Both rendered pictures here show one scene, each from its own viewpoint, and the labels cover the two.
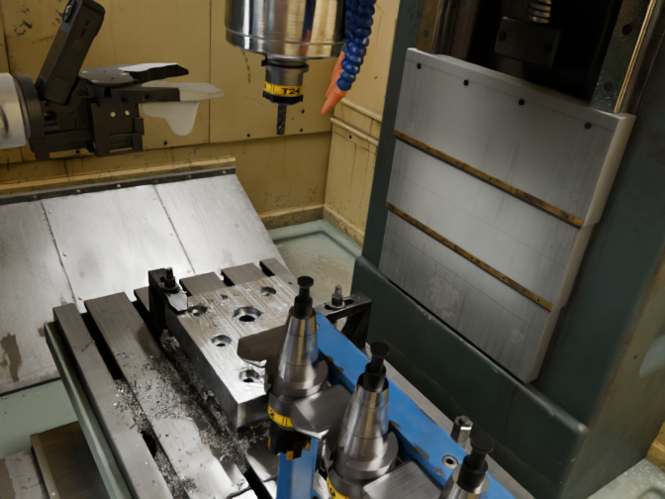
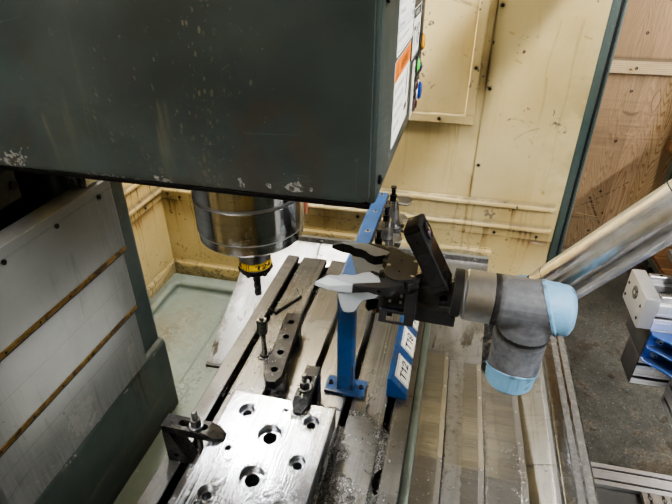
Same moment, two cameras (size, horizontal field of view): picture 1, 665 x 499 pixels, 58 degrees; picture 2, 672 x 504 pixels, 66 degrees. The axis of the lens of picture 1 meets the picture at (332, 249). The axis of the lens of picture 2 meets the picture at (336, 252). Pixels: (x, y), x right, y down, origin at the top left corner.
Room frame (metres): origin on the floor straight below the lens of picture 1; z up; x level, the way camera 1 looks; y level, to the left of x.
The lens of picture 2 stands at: (1.13, 0.71, 1.85)
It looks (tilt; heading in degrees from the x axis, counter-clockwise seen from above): 32 degrees down; 231
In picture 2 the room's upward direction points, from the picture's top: straight up
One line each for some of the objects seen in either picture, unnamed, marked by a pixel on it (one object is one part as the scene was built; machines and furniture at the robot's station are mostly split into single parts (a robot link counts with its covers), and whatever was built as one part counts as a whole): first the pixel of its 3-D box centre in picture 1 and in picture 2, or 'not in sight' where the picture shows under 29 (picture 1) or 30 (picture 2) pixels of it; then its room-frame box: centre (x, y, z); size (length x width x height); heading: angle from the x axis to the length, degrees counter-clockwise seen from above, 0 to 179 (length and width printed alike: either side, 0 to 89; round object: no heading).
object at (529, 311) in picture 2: not in sight; (531, 306); (0.55, 0.42, 1.40); 0.11 x 0.08 x 0.09; 128
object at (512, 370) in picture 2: not in sight; (515, 349); (0.54, 0.41, 1.30); 0.11 x 0.08 x 0.11; 31
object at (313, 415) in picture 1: (326, 412); not in sight; (0.43, -0.01, 1.21); 0.07 x 0.05 x 0.01; 128
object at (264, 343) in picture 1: (268, 347); not in sight; (0.51, 0.05, 1.21); 0.07 x 0.05 x 0.01; 128
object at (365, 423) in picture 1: (367, 412); (385, 232); (0.38, -0.05, 1.26); 0.04 x 0.04 x 0.07
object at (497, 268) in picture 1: (472, 211); (57, 341); (1.08, -0.26, 1.16); 0.48 x 0.05 x 0.51; 38
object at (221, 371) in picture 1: (259, 340); (261, 462); (0.84, 0.11, 0.97); 0.29 x 0.23 x 0.05; 38
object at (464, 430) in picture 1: (455, 450); (263, 336); (0.64, -0.21, 0.96); 0.03 x 0.03 x 0.13
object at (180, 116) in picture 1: (183, 110); (360, 261); (0.67, 0.19, 1.41); 0.09 x 0.03 x 0.06; 103
